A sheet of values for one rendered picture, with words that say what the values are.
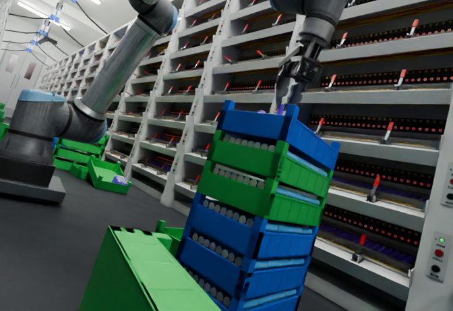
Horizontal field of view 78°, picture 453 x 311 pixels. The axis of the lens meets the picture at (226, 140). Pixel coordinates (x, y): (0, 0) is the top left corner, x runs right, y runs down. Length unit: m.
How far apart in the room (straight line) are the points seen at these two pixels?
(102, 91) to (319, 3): 0.89
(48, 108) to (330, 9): 1.04
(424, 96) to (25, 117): 1.39
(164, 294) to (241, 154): 0.43
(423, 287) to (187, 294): 0.83
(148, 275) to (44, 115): 1.06
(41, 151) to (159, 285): 1.07
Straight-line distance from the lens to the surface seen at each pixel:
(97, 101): 1.32
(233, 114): 0.68
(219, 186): 0.65
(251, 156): 0.61
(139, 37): 1.25
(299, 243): 0.75
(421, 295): 1.01
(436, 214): 1.01
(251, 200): 0.59
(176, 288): 0.26
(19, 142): 1.27
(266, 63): 1.57
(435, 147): 1.12
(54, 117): 1.29
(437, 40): 1.21
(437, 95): 1.11
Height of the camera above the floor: 0.30
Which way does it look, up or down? 7 degrees up
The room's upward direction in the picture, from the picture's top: 17 degrees clockwise
